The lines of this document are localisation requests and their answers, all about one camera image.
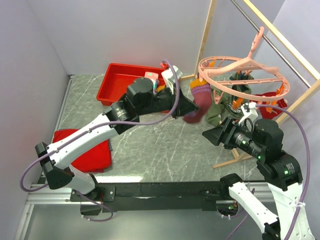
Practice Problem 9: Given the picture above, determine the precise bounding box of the red folded cloth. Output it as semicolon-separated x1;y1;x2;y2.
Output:
49;129;112;173

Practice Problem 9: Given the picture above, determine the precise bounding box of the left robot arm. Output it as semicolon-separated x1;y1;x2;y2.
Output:
35;77;198;201

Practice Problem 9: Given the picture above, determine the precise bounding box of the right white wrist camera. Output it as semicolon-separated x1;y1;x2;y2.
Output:
238;102;259;125

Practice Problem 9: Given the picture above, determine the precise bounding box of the metal hanging rod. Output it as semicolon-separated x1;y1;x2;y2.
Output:
230;0;311;89

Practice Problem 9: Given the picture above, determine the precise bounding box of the wooden drying rack frame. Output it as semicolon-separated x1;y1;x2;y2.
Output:
178;0;320;169

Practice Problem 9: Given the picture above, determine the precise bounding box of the maroon sock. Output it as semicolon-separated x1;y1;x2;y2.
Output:
183;78;212;124

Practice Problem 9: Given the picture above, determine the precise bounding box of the dark navy green sock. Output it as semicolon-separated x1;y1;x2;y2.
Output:
229;71;254;94

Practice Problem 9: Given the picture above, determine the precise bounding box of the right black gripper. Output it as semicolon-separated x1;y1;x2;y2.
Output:
201;113;264;156

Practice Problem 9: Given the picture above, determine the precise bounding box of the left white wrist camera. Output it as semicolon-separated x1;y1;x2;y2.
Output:
161;65;183;94

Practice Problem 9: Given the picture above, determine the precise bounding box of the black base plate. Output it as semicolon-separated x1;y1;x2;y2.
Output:
70;181;241;216

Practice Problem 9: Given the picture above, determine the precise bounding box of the pink patterned sock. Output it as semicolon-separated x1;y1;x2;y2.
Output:
144;71;159;87

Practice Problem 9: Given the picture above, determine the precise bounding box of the red hanging sock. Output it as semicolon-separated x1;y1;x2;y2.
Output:
256;91;288;120

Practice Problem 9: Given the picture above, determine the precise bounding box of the mustard yellow sock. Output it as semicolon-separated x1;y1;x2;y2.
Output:
156;85;166;93

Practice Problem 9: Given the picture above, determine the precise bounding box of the red plastic bin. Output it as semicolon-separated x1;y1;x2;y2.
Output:
96;63;175;115

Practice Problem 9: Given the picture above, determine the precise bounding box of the olive green sock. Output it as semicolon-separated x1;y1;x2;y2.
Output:
204;90;243;127

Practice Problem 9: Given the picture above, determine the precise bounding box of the pink round sock hanger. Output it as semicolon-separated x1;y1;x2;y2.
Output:
197;26;289;108

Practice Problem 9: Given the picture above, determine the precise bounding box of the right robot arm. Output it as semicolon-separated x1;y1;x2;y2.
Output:
202;117;315;240

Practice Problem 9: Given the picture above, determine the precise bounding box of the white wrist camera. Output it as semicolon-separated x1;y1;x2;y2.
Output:
161;65;183;94
238;102;259;125

